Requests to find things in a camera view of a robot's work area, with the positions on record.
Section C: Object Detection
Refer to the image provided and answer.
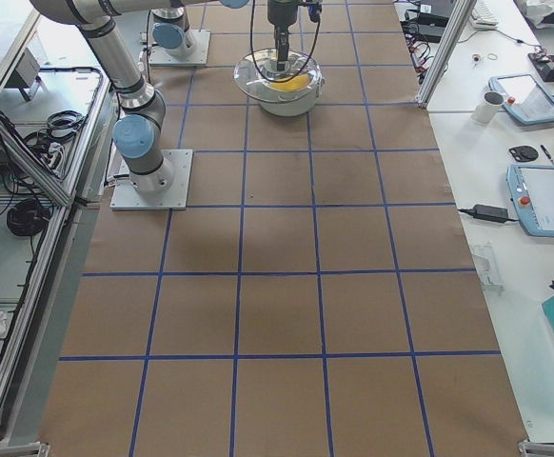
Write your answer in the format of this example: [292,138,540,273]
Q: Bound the pale green cooking pot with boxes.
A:
[259,59,325,117]

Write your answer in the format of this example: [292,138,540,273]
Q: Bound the clear plastic holder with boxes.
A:
[469,243,504,293]

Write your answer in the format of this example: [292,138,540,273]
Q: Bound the brown paper table mat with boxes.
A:
[39,1,525,456]

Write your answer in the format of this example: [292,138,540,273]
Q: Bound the lower blue teach pendant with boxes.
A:
[505,164,554,238]

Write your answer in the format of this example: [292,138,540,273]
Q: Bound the white mug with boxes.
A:
[471,90,505,125]

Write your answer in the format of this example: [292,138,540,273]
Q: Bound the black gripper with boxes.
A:
[267,0,298,61]

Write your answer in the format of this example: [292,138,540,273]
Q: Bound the coiled black cable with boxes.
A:
[5,197,52,238]

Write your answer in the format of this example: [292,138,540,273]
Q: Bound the blue teach pendant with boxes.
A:
[488,73,554,126]
[505,164,554,238]

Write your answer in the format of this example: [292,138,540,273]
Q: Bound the yellow corn cob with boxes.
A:
[268,73,311,92]

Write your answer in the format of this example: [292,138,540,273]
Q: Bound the upper blue teach pendant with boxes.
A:
[488,73,554,126]

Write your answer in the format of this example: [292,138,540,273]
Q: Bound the black pen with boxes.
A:
[540,145,554,166]

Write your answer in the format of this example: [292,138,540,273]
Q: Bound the glass pot lid with knob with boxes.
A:
[233,49,312,101]

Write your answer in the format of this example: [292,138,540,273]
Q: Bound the black power brick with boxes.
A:
[472,204,510,224]

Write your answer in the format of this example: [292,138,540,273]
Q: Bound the black round disc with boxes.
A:
[508,145,539,163]

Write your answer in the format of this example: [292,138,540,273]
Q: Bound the aluminium frame post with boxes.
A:
[416,0,475,109]

